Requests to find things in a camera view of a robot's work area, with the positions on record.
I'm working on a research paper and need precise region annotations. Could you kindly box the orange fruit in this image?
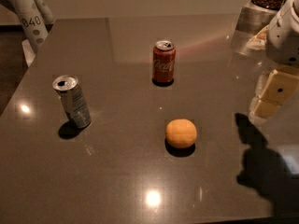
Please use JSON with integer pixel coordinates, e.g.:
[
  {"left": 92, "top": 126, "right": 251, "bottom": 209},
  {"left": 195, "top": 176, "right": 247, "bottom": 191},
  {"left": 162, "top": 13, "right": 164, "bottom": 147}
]
[{"left": 165, "top": 119, "right": 197, "bottom": 149}]

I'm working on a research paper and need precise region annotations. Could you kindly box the coffee bean dispenser jar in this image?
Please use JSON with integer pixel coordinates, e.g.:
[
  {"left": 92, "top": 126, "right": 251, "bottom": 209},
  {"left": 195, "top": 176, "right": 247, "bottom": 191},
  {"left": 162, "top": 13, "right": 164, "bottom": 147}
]
[{"left": 231, "top": 0, "right": 284, "bottom": 55}]

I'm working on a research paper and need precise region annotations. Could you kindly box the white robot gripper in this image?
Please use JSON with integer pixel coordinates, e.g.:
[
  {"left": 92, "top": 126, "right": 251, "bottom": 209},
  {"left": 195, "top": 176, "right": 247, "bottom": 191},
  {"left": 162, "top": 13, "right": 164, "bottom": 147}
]
[{"left": 252, "top": 0, "right": 299, "bottom": 119}]

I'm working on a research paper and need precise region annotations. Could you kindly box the red coke can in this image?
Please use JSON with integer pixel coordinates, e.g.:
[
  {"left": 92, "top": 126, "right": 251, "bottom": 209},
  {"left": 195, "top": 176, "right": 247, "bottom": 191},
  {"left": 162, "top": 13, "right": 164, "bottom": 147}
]
[{"left": 152, "top": 39, "right": 176, "bottom": 86}]

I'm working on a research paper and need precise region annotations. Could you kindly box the silver soda can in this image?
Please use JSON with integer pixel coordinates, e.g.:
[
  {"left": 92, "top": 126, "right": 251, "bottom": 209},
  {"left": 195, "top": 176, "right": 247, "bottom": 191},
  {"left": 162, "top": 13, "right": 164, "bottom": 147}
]
[{"left": 52, "top": 75, "right": 92, "bottom": 129}]

